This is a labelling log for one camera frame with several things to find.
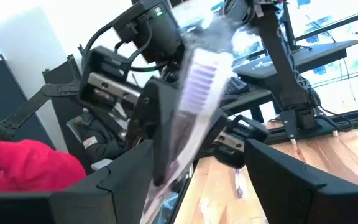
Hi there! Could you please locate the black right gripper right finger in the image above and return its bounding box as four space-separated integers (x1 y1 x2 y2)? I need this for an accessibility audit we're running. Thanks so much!
243 138 358 224

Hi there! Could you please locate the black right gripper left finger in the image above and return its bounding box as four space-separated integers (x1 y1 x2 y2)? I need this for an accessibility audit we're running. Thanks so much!
0 139 155 224

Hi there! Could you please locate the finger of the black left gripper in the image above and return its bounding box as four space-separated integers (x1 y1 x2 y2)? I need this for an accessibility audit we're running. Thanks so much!
126 77 183 187
194 107 229 159

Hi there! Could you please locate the purple toothbrush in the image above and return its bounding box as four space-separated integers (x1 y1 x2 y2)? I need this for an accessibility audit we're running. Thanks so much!
234 167 245 200
140 17 239 224

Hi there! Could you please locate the black keyboard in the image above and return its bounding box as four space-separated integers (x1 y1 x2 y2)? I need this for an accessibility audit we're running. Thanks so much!
225 77 250 96

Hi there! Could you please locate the person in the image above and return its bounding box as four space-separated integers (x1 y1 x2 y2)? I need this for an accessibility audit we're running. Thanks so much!
66 108 129 170
0 138 87 193

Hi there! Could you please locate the white board panel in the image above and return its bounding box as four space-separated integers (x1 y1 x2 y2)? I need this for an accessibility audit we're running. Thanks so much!
0 6 70 150

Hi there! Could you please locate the black standing desk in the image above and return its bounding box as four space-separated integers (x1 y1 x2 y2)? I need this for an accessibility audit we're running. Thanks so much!
222 39 358 125

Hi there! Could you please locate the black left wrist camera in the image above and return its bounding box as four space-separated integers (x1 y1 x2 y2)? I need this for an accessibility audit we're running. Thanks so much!
112 0 185 65

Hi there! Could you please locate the black diagonal frame strut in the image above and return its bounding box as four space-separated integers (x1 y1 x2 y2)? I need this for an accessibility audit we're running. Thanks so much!
0 82 82 142

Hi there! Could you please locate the black aluminium table frame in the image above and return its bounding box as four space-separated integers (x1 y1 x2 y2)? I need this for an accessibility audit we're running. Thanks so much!
166 106 358 224

